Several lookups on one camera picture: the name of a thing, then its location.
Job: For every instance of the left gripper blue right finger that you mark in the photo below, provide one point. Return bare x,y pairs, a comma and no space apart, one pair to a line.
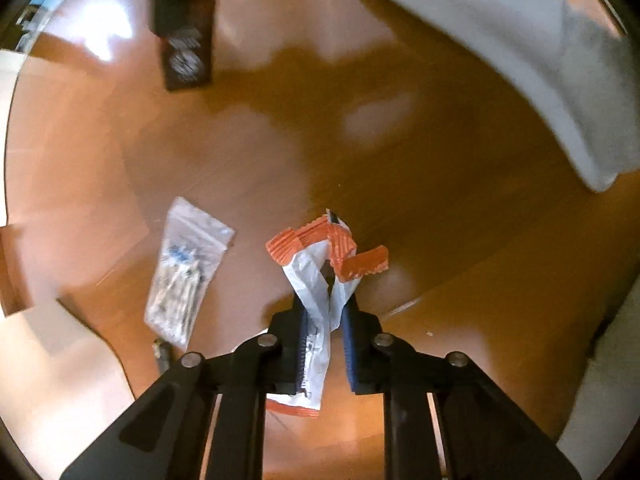
362,359

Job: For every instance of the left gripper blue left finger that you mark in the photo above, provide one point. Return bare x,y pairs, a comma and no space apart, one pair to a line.
291,328

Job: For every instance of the white orange snack wrapper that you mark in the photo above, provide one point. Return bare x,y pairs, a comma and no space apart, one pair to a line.
324,267

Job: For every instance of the beige plastic trash bin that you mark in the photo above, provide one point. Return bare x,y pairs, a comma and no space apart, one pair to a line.
62,383

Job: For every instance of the black lighter stick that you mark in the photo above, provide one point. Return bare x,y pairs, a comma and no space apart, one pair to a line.
163,355

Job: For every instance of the clear bag of swabs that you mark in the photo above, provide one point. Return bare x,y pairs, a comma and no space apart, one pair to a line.
193,246

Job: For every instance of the right grey slipper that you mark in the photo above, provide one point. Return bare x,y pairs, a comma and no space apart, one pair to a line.
581,79

